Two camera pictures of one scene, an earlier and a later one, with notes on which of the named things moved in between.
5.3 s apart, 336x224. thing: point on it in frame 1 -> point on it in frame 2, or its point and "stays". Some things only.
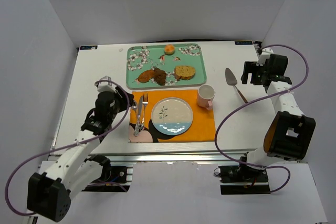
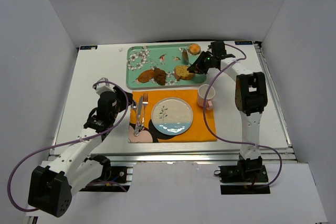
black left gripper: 125,98 stays
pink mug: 206,94 stays
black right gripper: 252,69 -> 202,64
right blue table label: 243,42 stays
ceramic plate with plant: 172,116 stays
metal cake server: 232,81 -> 185,60
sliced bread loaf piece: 184,72 stays
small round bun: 169,49 -> 194,49
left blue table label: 88,47 stays
